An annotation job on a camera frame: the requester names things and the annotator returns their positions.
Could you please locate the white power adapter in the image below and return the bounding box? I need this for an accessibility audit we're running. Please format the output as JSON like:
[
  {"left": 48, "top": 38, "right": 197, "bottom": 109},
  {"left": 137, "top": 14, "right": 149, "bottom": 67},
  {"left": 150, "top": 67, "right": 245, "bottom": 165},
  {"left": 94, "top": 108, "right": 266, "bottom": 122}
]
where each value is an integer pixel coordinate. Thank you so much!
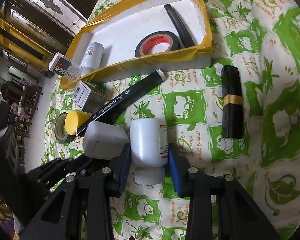
[{"left": 83, "top": 121, "right": 129, "bottom": 160}]

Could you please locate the white plastic bottle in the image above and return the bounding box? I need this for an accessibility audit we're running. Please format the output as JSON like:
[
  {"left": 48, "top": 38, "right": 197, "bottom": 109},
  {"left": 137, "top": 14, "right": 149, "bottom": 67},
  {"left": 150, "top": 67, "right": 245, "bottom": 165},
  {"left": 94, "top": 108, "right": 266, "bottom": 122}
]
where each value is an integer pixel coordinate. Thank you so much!
[{"left": 130, "top": 118, "right": 168, "bottom": 185}]

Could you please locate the dark grey tape roll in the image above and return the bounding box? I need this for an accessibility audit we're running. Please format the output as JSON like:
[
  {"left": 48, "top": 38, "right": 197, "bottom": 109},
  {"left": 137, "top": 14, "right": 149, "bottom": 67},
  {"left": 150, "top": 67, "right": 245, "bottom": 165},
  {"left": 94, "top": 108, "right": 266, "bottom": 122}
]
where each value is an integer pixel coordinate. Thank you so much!
[{"left": 55, "top": 112, "right": 76, "bottom": 143}]

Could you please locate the black gold lipstick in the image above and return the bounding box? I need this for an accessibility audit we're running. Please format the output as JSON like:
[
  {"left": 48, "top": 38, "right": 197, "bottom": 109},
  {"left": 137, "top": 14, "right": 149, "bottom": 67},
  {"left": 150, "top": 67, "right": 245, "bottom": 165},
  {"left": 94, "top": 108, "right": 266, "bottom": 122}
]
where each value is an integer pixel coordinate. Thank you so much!
[{"left": 221, "top": 65, "right": 244, "bottom": 139}]

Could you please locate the grey bottle with label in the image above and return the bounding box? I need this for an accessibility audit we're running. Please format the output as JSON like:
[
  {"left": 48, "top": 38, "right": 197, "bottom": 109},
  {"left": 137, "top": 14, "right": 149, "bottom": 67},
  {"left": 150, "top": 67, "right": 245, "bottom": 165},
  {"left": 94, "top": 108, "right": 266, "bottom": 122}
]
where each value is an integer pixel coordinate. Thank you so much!
[{"left": 81, "top": 42, "right": 104, "bottom": 77}]

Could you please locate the black marker blue cap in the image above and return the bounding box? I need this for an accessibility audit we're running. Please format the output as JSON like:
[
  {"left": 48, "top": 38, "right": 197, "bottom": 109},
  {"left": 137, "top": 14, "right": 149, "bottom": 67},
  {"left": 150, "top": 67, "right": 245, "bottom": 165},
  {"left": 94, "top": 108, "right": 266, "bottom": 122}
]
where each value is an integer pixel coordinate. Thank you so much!
[{"left": 164, "top": 4, "right": 195, "bottom": 48}]

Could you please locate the black marker pink cap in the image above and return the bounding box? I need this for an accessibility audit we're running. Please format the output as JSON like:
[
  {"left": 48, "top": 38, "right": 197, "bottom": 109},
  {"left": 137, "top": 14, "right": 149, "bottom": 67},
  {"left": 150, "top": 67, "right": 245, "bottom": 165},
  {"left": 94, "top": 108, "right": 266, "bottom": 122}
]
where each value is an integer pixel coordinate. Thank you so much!
[{"left": 76, "top": 69, "right": 166, "bottom": 137}]

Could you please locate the pink bordered small box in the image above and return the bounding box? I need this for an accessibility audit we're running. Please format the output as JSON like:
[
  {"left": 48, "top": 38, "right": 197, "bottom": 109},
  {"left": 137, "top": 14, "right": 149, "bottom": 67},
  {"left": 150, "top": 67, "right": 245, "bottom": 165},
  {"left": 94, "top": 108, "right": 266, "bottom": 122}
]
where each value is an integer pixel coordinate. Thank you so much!
[{"left": 72, "top": 81, "right": 106, "bottom": 114}]

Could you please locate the green patterned cloth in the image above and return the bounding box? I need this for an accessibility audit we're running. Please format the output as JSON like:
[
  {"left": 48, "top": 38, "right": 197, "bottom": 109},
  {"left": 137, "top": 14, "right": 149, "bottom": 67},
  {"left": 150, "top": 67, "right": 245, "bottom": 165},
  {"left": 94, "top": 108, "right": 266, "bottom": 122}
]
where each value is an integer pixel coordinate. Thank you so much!
[{"left": 40, "top": 0, "right": 300, "bottom": 239}]

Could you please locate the white blue carton box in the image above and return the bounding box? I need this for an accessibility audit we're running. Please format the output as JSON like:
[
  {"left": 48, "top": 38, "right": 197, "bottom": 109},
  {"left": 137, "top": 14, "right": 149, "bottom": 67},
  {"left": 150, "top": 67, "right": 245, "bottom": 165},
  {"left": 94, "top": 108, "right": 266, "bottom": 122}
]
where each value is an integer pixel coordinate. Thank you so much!
[{"left": 49, "top": 52, "right": 82, "bottom": 81}]

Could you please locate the black tape roll red core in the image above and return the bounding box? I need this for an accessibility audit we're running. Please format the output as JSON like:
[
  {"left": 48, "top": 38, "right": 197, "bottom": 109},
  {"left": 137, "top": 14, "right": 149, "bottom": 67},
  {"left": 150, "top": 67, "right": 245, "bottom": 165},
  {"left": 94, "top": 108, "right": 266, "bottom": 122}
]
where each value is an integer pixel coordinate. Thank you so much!
[{"left": 135, "top": 31, "right": 181, "bottom": 57}]

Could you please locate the white tray yellow tape rim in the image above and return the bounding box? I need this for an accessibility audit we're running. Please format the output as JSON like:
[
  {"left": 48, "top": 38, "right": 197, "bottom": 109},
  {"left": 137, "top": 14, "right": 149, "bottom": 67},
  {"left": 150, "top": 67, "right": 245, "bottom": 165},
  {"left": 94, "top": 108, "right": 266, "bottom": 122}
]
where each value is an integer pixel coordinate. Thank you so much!
[{"left": 66, "top": 0, "right": 213, "bottom": 83}]

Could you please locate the wooden stained glass door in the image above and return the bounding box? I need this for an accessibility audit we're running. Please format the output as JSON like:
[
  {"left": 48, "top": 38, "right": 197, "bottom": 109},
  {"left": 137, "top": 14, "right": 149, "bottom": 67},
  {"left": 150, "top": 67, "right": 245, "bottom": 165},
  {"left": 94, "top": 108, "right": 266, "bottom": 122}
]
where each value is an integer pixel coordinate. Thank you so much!
[{"left": 0, "top": 0, "right": 97, "bottom": 53}]

